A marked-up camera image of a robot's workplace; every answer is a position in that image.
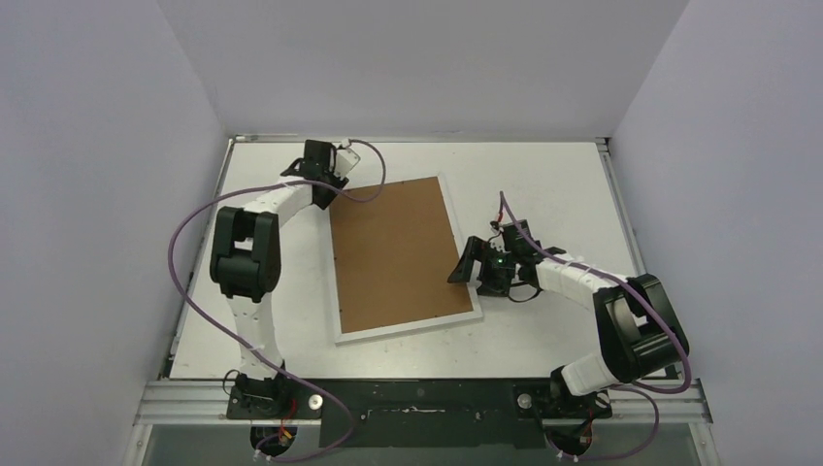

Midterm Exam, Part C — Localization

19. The white picture frame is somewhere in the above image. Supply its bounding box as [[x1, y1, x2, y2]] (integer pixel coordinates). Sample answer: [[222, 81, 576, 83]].
[[325, 171, 484, 347]]

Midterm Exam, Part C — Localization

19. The brown backing board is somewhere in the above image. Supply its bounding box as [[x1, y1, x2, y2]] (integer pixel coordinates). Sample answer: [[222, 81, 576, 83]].
[[329, 177, 476, 336]]

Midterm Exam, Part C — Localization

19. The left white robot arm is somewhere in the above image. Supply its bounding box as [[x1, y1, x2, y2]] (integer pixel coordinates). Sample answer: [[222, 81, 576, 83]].
[[210, 140, 360, 418]]

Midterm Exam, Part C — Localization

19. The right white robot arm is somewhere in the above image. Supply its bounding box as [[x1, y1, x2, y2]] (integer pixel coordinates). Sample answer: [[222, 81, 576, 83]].
[[447, 220, 689, 416]]

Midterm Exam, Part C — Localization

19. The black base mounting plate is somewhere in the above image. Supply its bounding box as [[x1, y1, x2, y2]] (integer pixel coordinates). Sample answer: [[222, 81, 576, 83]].
[[225, 377, 612, 449]]

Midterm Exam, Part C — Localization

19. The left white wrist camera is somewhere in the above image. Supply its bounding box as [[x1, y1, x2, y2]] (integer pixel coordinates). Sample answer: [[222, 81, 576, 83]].
[[333, 146, 361, 179]]

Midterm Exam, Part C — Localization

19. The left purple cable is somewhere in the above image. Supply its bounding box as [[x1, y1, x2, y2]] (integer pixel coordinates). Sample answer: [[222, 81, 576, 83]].
[[167, 138, 388, 464]]

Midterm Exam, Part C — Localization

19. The purple cable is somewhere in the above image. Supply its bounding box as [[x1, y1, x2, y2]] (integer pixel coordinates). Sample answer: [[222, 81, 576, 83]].
[[498, 190, 694, 464], [167, 138, 388, 464]]

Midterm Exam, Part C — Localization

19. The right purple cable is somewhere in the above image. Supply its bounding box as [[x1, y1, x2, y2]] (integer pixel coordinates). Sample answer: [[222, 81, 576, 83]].
[[498, 190, 694, 464]]

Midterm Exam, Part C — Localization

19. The aluminium front rail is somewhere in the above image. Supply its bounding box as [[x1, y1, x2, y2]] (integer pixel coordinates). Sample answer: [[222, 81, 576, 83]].
[[134, 380, 713, 426]]

